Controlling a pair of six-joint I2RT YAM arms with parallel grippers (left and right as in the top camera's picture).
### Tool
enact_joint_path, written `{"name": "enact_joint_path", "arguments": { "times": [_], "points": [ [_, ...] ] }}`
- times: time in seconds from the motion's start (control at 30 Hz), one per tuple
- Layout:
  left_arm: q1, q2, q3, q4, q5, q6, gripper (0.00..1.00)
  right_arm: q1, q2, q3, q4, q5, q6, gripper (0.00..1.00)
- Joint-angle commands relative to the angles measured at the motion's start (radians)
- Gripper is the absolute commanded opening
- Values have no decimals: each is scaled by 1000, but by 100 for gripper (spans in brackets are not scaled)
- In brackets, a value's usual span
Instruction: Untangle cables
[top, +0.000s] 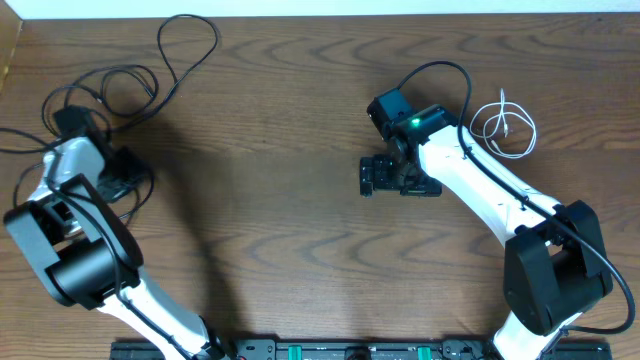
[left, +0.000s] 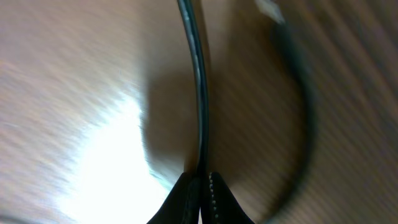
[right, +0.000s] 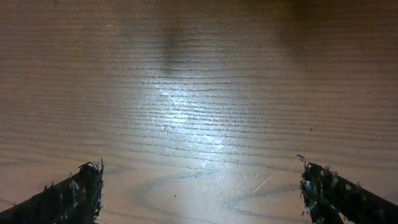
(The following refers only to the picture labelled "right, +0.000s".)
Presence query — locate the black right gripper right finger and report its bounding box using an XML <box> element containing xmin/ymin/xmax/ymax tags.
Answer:
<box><xmin>297</xmin><ymin>154</ymin><xmax>397</xmax><ymax>224</ymax></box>

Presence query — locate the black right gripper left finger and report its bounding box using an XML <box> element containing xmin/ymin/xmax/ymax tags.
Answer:
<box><xmin>1</xmin><ymin>162</ymin><xmax>104</xmax><ymax>224</ymax></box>

